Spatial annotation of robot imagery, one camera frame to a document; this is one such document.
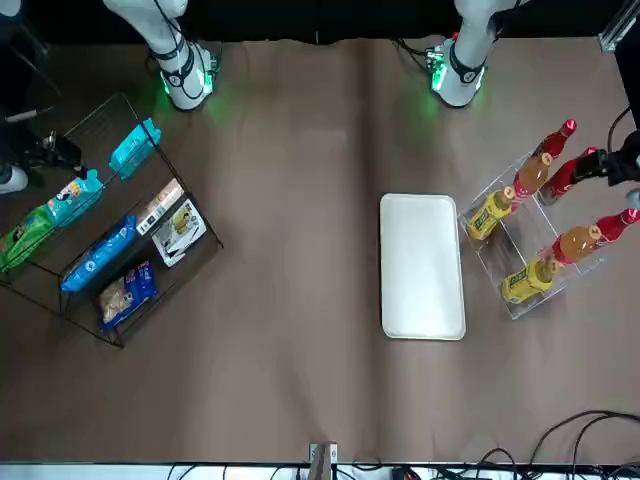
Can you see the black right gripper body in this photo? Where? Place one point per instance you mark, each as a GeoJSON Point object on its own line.
{"type": "Point", "coordinates": [50, 155]}

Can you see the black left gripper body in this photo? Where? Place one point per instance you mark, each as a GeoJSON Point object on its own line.
{"type": "Point", "coordinates": [625, 167]}

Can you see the orange drink bottle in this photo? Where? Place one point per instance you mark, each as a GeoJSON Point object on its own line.
{"type": "Point", "coordinates": [530, 180]}
{"type": "Point", "coordinates": [575, 247]}

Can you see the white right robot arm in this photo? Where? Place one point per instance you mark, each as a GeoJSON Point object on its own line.
{"type": "Point", "coordinates": [175, 75]}

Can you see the aluminium frame post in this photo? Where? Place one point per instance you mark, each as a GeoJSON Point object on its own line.
{"type": "Point", "coordinates": [620, 30]}

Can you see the white box yellow print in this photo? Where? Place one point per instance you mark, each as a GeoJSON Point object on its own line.
{"type": "Point", "coordinates": [180, 232]}

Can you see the plain teal packet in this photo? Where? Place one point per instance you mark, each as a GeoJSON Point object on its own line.
{"type": "Point", "coordinates": [135, 147]}

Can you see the peach and white box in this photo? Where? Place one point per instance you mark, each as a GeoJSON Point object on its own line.
{"type": "Point", "coordinates": [162, 202]}

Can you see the dark blue cookie packet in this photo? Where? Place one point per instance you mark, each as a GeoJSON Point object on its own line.
{"type": "Point", "coordinates": [127, 295]}

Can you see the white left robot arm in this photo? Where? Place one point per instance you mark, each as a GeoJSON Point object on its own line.
{"type": "Point", "coordinates": [465, 75]}

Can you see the teal printed chips packet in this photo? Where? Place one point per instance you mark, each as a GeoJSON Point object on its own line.
{"type": "Point", "coordinates": [75, 200]}

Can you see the clear acrylic tiered shelf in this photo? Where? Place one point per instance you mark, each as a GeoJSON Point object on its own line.
{"type": "Point", "coordinates": [500, 250]}

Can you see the yellow drink bottle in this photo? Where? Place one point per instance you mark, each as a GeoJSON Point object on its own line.
{"type": "Point", "coordinates": [525, 285]}
{"type": "Point", "coordinates": [487, 217]}

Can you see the azure blue snack packet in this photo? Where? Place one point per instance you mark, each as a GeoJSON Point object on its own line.
{"type": "Point", "coordinates": [97, 255]}

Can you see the aluminium camera post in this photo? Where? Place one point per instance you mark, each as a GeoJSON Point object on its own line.
{"type": "Point", "coordinates": [323, 460]}

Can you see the green snack packet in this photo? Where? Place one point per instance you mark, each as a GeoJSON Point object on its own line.
{"type": "Point", "coordinates": [25, 240]}

